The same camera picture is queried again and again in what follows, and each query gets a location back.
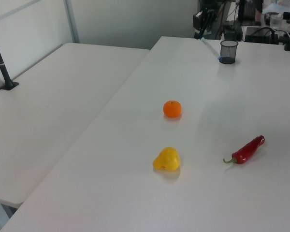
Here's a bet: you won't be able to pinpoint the black box device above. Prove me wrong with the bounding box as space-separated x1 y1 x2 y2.
245 27 279 44

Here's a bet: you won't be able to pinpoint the dark green black device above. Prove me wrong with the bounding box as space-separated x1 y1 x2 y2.
223 20 243 41

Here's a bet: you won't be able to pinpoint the clear plastic container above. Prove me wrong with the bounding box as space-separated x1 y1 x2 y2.
269 14 283 28

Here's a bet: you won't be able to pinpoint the black pole stand with base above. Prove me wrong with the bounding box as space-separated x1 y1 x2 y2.
0 24 20 91

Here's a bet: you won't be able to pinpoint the black monitor stand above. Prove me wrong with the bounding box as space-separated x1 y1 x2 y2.
237 0 257 25

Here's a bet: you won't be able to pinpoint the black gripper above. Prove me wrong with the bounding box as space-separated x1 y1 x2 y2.
192 6 217 39

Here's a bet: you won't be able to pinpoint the red chili pepper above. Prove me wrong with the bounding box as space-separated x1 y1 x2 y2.
222 135 265 165

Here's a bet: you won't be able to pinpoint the orange mandarin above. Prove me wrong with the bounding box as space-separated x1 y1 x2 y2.
162 100 183 118

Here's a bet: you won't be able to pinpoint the black mesh pen cup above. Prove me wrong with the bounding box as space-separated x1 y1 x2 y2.
219 40 239 65

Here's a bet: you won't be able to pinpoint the white marker pen blue caps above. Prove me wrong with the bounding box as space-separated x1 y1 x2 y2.
198 36 223 61

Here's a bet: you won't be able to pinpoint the grey partition frame post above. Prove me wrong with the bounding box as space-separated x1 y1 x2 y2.
63 0 81 44

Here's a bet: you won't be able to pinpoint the yellow pear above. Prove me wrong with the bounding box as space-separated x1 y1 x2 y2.
152 146 181 171

